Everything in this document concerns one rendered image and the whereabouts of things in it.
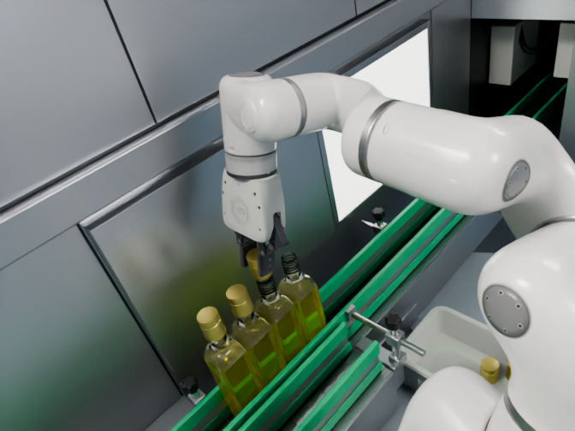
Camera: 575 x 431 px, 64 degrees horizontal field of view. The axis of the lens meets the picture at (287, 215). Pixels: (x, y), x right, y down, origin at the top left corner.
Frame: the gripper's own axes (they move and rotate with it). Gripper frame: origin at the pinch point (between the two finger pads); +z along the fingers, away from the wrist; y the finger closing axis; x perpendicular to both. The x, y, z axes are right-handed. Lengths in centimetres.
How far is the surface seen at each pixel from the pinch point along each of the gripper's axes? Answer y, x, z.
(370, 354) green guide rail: 13.9, 13.3, 20.1
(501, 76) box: -9, 110, -13
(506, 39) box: -9, 107, -24
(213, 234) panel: -11.9, 0.1, 0.1
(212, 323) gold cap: 1.6, -10.8, 6.0
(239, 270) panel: -11.9, 5.0, 9.9
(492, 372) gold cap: 28, 34, 30
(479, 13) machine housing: -11, 92, -32
